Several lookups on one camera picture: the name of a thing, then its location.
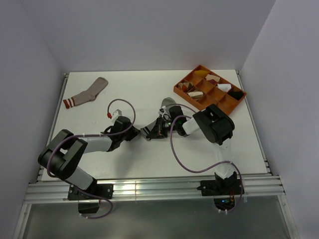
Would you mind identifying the black rolled sock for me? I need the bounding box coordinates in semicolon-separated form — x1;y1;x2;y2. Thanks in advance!
227;91;244;101

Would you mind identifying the red beige rolled sock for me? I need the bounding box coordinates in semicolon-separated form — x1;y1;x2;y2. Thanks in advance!
205;74;220;85

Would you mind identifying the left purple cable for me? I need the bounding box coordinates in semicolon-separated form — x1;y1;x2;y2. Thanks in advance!
45;99;137;220

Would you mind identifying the beige sock with red stripes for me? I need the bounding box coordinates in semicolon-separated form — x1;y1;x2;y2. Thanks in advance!
63;77;108;109

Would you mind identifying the brown patterned rolled sock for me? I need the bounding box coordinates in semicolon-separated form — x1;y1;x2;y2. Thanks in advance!
178;82;193;93

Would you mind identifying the orange compartment tray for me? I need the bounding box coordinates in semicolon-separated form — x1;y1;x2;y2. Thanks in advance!
172;65;249;124

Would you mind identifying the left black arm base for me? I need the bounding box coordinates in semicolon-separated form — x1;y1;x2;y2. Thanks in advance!
67;184;114;220

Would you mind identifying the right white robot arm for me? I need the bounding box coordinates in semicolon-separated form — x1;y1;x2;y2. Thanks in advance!
141;103;239;194

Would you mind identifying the white rolled sock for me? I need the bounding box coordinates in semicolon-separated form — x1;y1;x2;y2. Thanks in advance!
217;84;232;93

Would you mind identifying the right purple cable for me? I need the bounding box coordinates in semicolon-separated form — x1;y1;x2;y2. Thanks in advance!
159;104;245;214

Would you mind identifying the beige brown rolled sock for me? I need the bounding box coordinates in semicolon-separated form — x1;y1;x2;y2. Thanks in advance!
187;91;204;101

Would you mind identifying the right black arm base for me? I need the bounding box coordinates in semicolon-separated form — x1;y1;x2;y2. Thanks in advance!
197;176;244;211

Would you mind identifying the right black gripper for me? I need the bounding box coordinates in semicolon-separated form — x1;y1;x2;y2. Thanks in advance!
147;116;178;139

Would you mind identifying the aluminium frame rail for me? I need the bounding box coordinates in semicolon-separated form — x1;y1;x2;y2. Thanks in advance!
23;175;286;204

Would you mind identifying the purple cable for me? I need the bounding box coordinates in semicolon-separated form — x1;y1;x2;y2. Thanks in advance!
45;99;137;220
159;104;245;214

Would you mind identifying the yellow rolled sock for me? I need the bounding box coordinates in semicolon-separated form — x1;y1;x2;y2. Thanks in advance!
194;70;209;78

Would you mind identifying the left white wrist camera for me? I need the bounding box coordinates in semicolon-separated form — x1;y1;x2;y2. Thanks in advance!
107;109;122;123

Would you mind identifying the grey sock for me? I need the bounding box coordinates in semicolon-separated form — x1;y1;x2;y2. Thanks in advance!
141;97;175;141

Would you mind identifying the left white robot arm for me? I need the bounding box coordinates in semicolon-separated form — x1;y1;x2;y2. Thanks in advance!
38;116;140;199

